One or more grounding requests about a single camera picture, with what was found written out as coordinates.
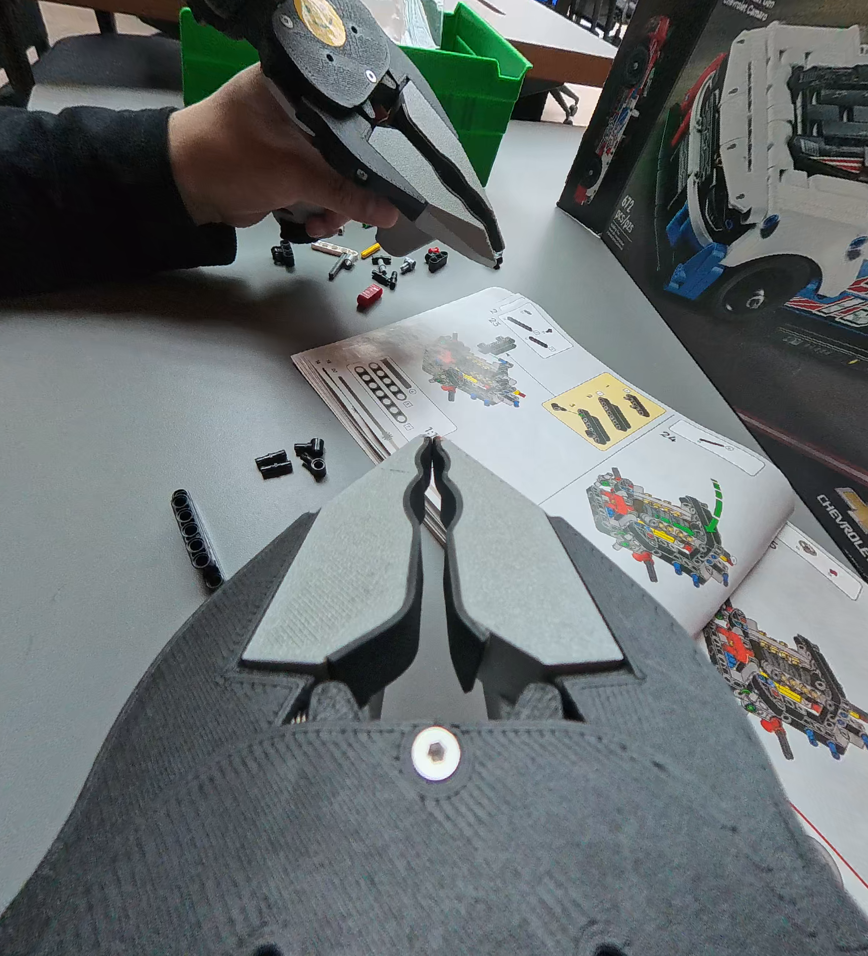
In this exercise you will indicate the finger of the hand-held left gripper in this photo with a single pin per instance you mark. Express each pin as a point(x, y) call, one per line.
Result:
point(441, 142)
point(411, 175)

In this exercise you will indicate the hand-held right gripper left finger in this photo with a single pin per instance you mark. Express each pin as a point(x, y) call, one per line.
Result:
point(329, 582)

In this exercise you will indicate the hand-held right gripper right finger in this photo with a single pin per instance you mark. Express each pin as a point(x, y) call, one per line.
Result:
point(523, 582)

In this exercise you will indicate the pile of small lego pieces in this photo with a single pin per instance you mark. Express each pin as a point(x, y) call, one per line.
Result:
point(383, 274)

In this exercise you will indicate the person's left forearm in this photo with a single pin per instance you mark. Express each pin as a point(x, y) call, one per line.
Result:
point(68, 194)

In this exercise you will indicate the red lego piece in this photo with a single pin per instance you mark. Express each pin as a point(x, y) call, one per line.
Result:
point(369, 296)

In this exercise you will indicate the black two-hole lego connector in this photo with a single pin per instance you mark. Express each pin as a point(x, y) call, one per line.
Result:
point(273, 464)

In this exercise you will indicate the long black lego beam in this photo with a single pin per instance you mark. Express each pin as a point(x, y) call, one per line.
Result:
point(196, 539)

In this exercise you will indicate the lego instruction booklet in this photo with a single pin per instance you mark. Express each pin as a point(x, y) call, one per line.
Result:
point(628, 463)

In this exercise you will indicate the lego car set box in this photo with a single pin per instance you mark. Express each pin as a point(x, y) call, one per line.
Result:
point(777, 373)

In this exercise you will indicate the person's left hand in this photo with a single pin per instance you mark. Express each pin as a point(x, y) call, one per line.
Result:
point(254, 157)

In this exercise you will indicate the green plastic bin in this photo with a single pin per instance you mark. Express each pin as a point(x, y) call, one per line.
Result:
point(471, 82)

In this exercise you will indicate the clear plastic bag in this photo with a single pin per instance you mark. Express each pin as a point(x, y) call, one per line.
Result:
point(419, 26)

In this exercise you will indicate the black pins at right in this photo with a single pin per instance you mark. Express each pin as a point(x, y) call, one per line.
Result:
point(314, 459)

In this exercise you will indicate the black chair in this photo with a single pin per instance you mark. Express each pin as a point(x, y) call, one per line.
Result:
point(105, 63)

